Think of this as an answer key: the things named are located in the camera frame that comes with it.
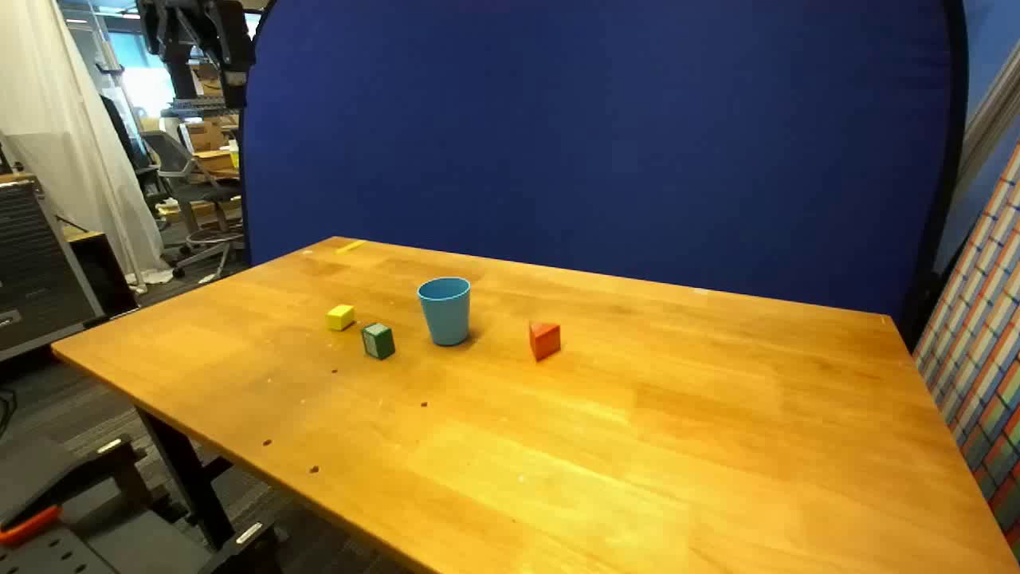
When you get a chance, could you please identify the blue fabric backdrop screen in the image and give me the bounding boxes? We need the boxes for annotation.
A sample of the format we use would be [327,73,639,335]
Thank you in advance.
[240,0,970,348]

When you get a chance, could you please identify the grey office chair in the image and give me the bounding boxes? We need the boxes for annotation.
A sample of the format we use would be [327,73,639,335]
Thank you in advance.
[142,130,246,281]

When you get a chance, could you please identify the orange clamp handle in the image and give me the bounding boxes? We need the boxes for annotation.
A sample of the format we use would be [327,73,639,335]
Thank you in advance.
[0,505,62,548]

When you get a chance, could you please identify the black ribbed equipment case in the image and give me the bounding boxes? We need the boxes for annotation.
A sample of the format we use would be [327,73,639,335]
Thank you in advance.
[0,177,106,361]

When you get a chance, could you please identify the colourful brick pattern board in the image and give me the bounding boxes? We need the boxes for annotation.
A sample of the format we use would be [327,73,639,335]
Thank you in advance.
[912,142,1020,559]

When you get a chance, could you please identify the white curtain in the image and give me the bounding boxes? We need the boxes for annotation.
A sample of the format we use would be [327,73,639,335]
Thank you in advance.
[0,0,167,286]

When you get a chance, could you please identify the green block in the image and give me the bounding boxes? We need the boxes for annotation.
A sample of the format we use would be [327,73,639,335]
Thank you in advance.
[361,322,397,361]

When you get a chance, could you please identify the stack of cardboard boxes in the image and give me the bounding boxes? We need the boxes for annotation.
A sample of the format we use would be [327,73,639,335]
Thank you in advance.
[156,116,243,226]

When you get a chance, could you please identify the blue plastic cup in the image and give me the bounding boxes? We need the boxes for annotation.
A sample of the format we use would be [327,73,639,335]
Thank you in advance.
[417,277,473,348]

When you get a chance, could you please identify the orange block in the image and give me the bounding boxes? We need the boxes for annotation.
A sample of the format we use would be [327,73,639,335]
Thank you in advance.
[528,321,562,363]

